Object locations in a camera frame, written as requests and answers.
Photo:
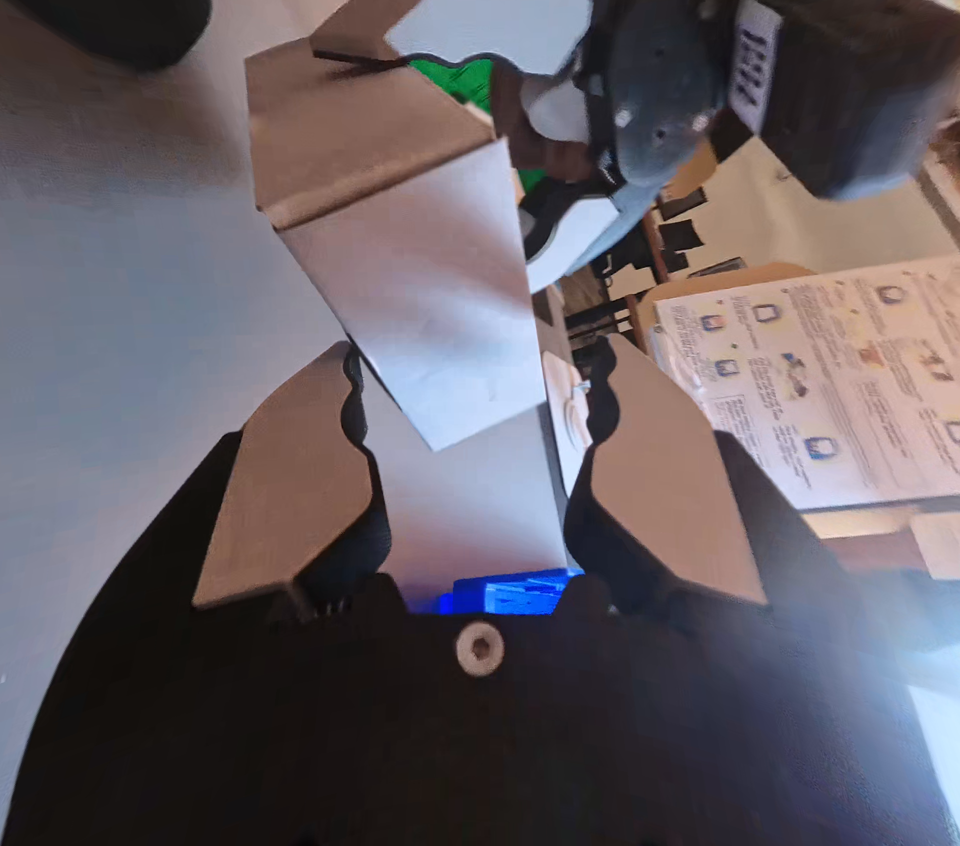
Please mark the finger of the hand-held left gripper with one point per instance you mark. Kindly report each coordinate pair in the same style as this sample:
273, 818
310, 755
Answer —
502, 13
570, 242

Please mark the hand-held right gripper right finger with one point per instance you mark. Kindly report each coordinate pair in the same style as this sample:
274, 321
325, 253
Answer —
667, 478

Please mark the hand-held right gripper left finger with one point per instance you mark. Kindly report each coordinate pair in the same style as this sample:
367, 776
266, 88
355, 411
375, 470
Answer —
292, 486

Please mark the green plastic bin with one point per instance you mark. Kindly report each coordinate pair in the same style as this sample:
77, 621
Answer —
450, 82

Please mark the white cardboard box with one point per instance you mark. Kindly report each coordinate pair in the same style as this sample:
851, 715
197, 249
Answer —
420, 276

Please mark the white moulded tray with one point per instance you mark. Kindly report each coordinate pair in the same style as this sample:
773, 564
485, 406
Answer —
562, 396

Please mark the printed instruction sheet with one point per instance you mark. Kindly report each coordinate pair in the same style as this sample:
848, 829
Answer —
825, 396

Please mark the blue plastic bin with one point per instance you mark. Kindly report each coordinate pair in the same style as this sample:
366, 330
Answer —
510, 595

